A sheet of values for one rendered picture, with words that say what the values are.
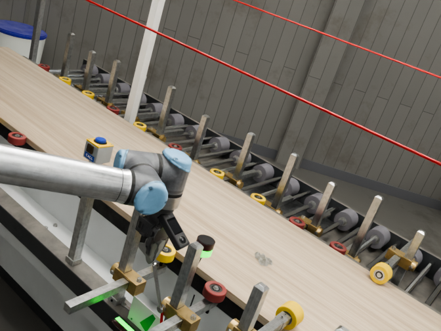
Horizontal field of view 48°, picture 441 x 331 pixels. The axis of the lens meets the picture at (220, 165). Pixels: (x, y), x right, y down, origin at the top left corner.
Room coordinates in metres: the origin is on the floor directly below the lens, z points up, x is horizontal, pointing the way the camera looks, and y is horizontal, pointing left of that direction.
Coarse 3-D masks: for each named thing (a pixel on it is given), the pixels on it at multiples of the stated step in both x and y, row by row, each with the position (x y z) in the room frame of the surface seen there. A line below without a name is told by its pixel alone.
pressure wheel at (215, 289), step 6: (210, 282) 1.44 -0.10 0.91; (216, 282) 1.45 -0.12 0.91; (204, 288) 1.41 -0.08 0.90; (210, 288) 1.41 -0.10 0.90; (216, 288) 1.42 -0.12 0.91; (222, 288) 1.43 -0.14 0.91; (204, 294) 1.40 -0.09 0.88; (210, 294) 1.39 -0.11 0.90; (216, 294) 1.39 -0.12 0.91; (222, 294) 1.40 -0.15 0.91; (210, 300) 1.39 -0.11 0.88; (216, 300) 1.39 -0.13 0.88; (222, 300) 1.41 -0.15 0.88
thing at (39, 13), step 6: (42, 0) 3.57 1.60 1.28; (42, 6) 3.58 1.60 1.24; (36, 12) 3.58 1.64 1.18; (42, 12) 3.59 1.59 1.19; (36, 18) 3.57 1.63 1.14; (42, 18) 3.59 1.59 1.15; (36, 24) 3.57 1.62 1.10; (36, 30) 3.56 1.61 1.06; (36, 36) 3.57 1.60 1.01; (36, 42) 3.58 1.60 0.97; (30, 48) 3.58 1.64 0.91; (36, 48) 3.58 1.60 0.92; (30, 54) 3.58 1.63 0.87; (36, 54) 3.59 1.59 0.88
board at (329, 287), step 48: (0, 48) 3.36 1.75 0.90; (0, 96) 2.49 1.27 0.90; (48, 96) 2.73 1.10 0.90; (48, 144) 2.10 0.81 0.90; (144, 144) 2.49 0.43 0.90; (192, 192) 2.10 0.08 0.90; (240, 192) 2.28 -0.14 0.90; (192, 240) 1.69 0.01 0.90; (240, 240) 1.81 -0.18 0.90; (288, 240) 1.94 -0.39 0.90; (240, 288) 1.48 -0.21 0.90; (288, 288) 1.58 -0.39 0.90; (336, 288) 1.68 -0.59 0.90; (384, 288) 1.81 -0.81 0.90
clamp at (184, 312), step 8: (168, 296) 1.35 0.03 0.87; (168, 304) 1.31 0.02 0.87; (168, 312) 1.30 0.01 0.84; (176, 312) 1.29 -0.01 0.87; (184, 312) 1.30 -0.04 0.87; (192, 312) 1.31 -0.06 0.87; (184, 320) 1.27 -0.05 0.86; (192, 320) 1.27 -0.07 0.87; (184, 328) 1.26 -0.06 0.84; (192, 328) 1.27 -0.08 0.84
